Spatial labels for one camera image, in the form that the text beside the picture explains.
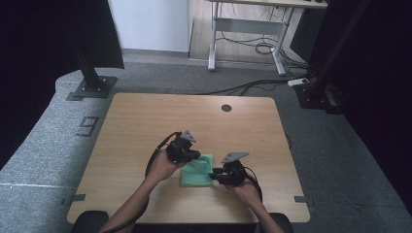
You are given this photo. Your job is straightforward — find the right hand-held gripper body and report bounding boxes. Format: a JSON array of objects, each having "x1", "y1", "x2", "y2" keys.
[{"x1": 221, "y1": 151, "x2": 251, "y2": 186}]

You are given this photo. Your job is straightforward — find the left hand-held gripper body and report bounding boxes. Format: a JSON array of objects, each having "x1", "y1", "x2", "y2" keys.
[{"x1": 165, "y1": 130, "x2": 197, "y2": 164}]

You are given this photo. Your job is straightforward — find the green microfibre towel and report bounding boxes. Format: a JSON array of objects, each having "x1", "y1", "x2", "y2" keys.
[{"x1": 180, "y1": 153, "x2": 216, "y2": 188}]

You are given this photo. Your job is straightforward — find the person's right hand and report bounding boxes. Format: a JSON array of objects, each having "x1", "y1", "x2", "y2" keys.
[{"x1": 226, "y1": 180, "x2": 261, "y2": 208}]

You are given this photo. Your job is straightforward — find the person's left hand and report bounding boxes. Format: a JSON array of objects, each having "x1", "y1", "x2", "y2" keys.
[{"x1": 145, "y1": 150, "x2": 185, "y2": 183}]

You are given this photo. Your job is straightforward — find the person's right leg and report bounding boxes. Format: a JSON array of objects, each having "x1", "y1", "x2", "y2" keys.
[{"x1": 268, "y1": 212, "x2": 294, "y2": 233}]

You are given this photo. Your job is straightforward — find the person's leg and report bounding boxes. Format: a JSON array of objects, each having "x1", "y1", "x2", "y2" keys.
[
  {"x1": 268, "y1": 212, "x2": 294, "y2": 233},
  {"x1": 70, "y1": 210, "x2": 110, "y2": 233}
]

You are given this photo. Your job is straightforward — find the grey tape strip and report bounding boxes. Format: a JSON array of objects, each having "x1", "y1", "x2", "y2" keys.
[
  {"x1": 293, "y1": 195, "x2": 316, "y2": 206},
  {"x1": 60, "y1": 193, "x2": 87, "y2": 206}
]

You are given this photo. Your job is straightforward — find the black metal stand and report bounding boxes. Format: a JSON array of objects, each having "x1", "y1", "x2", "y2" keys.
[
  {"x1": 68, "y1": 32, "x2": 119, "y2": 99},
  {"x1": 294, "y1": 0, "x2": 373, "y2": 111}
]

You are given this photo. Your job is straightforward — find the white power strip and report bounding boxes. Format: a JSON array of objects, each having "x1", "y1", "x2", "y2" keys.
[{"x1": 287, "y1": 78, "x2": 311, "y2": 87}]

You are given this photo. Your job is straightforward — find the person's left leg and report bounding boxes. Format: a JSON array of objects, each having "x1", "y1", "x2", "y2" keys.
[{"x1": 70, "y1": 210, "x2": 110, "y2": 233}]

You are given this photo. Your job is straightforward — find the black box under desk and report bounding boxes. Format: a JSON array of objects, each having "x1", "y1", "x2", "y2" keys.
[{"x1": 289, "y1": 8, "x2": 326, "y2": 63}]

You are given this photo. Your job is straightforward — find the black curtain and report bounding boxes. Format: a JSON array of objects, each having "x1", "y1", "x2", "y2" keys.
[
  {"x1": 309, "y1": 0, "x2": 412, "y2": 210},
  {"x1": 0, "y1": 0, "x2": 125, "y2": 170}
]

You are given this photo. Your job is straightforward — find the right hand-held gripper black cable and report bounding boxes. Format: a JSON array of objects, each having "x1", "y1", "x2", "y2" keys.
[{"x1": 242, "y1": 166, "x2": 264, "y2": 203}]

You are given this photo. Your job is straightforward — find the hand-held gripper black cable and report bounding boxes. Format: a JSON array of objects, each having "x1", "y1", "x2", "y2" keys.
[
  {"x1": 242, "y1": 166, "x2": 264, "y2": 203},
  {"x1": 103, "y1": 130, "x2": 183, "y2": 233}
]

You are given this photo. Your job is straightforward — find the left hand-held gripper black cable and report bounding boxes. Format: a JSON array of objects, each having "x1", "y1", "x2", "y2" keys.
[{"x1": 103, "y1": 130, "x2": 183, "y2": 233}]

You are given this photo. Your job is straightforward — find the black floor cables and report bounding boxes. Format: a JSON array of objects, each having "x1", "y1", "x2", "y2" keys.
[{"x1": 196, "y1": 78, "x2": 294, "y2": 97}]

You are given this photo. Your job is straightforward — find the tangled black cables under desk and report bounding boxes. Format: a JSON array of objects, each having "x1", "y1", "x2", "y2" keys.
[{"x1": 216, "y1": 30, "x2": 313, "y2": 71}]

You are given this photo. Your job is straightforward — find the white desk frame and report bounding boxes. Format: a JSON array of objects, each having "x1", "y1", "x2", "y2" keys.
[{"x1": 207, "y1": 0, "x2": 328, "y2": 77}]

